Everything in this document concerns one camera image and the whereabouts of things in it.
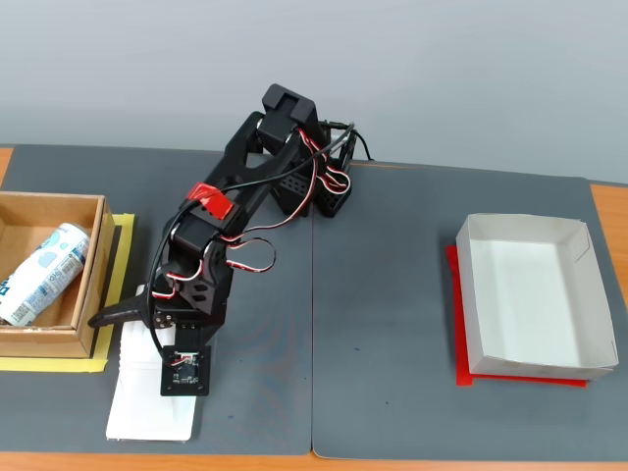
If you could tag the brown cardboard box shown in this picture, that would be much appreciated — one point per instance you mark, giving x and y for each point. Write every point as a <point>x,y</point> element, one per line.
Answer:
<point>90,294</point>

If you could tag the yellow tape frame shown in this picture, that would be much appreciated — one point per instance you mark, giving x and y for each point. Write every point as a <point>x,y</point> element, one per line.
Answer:
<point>120,265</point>

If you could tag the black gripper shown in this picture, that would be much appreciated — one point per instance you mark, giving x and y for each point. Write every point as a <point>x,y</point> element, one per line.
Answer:
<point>162,319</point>

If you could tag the red tape strip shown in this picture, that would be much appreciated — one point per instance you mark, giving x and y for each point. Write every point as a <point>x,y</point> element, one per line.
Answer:
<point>211,200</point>

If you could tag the white and blue can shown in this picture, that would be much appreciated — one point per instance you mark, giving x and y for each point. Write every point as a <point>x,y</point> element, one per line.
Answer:
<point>39,279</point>

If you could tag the dark gray table mat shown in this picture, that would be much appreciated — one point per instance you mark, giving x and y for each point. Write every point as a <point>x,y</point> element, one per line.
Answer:
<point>382,294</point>
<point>265,343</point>

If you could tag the white sandwich package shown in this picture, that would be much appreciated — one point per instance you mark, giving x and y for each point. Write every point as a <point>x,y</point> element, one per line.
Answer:
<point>142,407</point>

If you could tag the gray paper box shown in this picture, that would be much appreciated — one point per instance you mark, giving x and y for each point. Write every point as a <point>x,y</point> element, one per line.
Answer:
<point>520,294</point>

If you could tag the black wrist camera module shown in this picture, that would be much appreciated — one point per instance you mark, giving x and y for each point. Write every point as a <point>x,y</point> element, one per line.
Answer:
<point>186,375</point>

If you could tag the red sheet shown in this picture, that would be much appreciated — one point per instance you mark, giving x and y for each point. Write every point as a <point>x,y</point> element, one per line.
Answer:
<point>454,304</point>

